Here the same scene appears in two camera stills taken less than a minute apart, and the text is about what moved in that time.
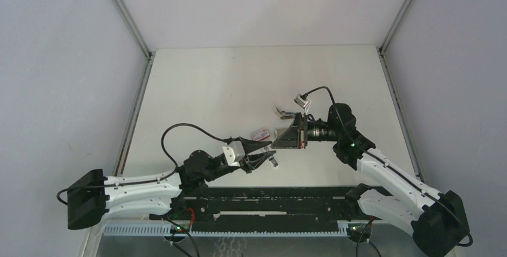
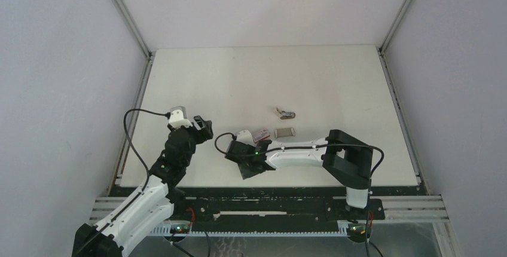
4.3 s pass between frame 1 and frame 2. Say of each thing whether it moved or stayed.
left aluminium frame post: stayed
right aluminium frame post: stayed
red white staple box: stayed
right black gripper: moved
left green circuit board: stayed
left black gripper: moved
